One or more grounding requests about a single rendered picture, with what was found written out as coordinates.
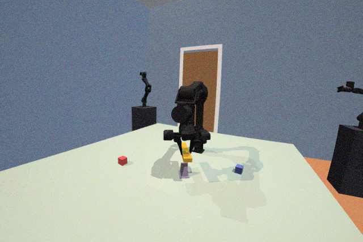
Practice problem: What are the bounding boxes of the small blue cube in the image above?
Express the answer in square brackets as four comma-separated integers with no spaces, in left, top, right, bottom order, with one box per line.
[235,164,243,175]

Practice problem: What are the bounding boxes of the yellow bar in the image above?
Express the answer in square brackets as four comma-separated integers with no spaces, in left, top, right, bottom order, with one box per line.
[181,142,192,163]

